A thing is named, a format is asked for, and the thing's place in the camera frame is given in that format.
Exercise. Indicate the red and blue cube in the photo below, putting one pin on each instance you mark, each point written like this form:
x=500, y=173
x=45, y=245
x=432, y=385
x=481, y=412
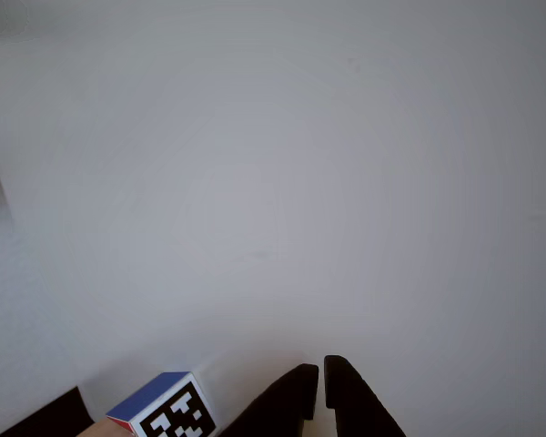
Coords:
x=173, y=409

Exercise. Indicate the black flat object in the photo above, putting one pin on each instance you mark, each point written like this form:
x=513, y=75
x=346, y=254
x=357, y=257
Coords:
x=50, y=421

